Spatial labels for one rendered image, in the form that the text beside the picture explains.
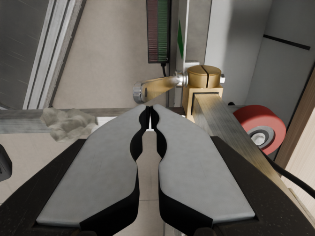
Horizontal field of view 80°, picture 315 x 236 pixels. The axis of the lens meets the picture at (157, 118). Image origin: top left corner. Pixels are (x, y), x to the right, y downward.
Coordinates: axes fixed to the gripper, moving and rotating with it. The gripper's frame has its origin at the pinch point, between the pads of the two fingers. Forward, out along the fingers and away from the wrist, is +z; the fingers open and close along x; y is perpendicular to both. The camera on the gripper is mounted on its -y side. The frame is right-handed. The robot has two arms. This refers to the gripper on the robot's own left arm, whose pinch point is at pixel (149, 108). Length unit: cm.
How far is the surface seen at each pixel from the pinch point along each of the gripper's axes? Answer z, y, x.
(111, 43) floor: 101, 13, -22
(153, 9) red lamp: 31.2, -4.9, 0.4
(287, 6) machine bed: 33.3, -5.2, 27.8
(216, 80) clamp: 14.8, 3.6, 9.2
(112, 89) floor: 102, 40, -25
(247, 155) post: 1.3, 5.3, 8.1
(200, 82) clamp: 14.5, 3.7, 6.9
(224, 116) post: 7.7, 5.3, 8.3
